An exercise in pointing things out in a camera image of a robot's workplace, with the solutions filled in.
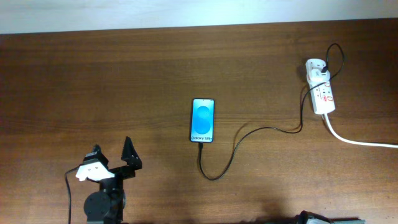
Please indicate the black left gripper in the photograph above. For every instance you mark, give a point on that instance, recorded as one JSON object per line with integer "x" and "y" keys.
{"x": 132, "y": 159}

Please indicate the blue Galaxy smartphone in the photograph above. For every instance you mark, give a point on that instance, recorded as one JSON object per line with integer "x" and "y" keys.
{"x": 202, "y": 124}

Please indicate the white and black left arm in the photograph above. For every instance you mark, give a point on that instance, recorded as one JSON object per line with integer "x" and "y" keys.
{"x": 106, "y": 205}

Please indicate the white USB charger plug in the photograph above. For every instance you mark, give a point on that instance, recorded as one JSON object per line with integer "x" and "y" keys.
{"x": 315, "y": 76}

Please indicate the white power strip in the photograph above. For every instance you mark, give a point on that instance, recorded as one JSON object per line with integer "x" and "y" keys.
{"x": 321, "y": 93}

